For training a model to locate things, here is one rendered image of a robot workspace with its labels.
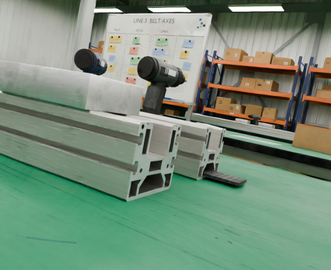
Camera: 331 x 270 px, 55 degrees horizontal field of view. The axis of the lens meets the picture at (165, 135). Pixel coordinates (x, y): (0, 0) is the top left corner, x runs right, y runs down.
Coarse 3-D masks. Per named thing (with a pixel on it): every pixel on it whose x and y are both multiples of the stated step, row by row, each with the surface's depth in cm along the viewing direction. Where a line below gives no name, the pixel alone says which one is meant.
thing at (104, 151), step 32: (0, 96) 43; (0, 128) 44; (32, 128) 40; (64, 128) 37; (96, 128) 36; (128, 128) 33; (160, 128) 39; (32, 160) 40; (64, 160) 37; (96, 160) 36; (128, 160) 33; (160, 160) 38; (128, 192) 33
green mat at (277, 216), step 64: (0, 192) 29; (64, 192) 32; (192, 192) 42; (256, 192) 49; (320, 192) 60; (0, 256) 19; (64, 256) 20; (128, 256) 22; (192, 256) 23; (256, 256) 26; (320, 256) 28
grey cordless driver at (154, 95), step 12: (144, 60) 77; (156, 60) 78; (144, 72) 77; (156, 72) 77; (168, 72) 80; (180, 72) 86; (156, 84) 81; (168, 84) 82; (180, 84) 90; (156, 96) 80; (144, 108) 80; (156, 108) 81
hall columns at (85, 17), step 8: (80, 0) 847; (88, 0) 833; (80, 8) 851; (88, 8) 839; (80, 16) 856; (88, 16) 844; (80, 24) 861; (88, 24) 849; (80, 32) 863; (88, 32) 855; (80, 40) 862; (88, 40) 860; (80, 48) 845; (88, 48) 866; (72, 56) 861; (72, 64) 866
